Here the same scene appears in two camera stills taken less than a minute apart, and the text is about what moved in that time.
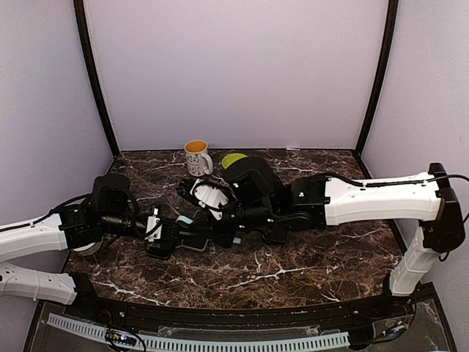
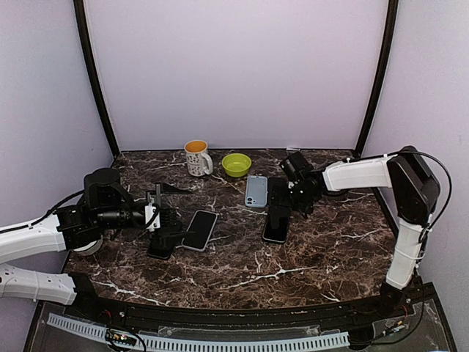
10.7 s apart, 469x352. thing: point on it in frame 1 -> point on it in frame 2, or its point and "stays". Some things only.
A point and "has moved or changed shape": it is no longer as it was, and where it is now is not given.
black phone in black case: x=160 y=252 stays
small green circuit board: x=121 y=337 stays
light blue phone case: x=187 y=220 has moved or changed shape
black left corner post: x=91 y=67 stays
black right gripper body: x=223 y=237 -> x=298 y=199
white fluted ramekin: x=89 y=248 stays
